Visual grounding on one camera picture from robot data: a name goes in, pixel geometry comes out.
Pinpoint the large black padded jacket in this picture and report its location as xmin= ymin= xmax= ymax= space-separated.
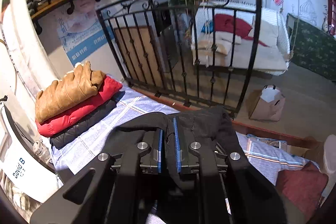
xmin=103 ymin=106 xmax=287 ymax=223

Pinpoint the light blue checked bedsheet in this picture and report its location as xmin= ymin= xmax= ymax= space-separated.
xmin=50 ymin=86 xmax=309 ymax=184

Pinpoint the folded red puffer jacket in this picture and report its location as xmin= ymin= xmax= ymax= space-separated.
xmin=36 ymin=76 xmax=122 ymax=138

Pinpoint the brown paper shopping bag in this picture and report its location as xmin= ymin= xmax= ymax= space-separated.
xmin=248 ymin=85 xmax=285 ymax=122

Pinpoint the folded dark quilted jacket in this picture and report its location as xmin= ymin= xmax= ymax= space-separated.
xmin=50 ymin=98 xmax=116 ymax=149

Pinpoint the folded tan puffer jacket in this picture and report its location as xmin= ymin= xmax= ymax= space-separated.
xmin=35 ymin=61 xmax=106 ymax=124

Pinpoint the clear plastic bottle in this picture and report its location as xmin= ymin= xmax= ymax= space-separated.
xmin=33 ymin=140 xmax=51 ymax=164

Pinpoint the black wrought iron bed footboard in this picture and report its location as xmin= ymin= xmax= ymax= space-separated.
xmin=96 ymin=0 xmax=261 ymax=118

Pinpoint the brown wooden board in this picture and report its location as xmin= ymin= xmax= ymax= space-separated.
xmin=113 ymin=26 xmax=163 ymax=88

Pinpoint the maroon pillow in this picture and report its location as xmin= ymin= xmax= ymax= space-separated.
xmin=276 ymin=161 xmax=329 ymax=223

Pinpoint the white hanging swing bed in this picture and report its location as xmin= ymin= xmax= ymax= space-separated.
xmin=191 ymin=2 xmax=290 ymax=76

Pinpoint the red blanket on swing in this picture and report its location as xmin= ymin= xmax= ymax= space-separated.
xmin=214 ymin=14 xmax=254 ymax=44

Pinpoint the blue face poster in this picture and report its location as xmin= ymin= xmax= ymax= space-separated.
xmin=55 ymin=0 xmax=108 ymax=65

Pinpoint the green patterned cloth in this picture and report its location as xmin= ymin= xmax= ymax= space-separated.
xmin=286 ymin=14 xmax=335 ymax=82

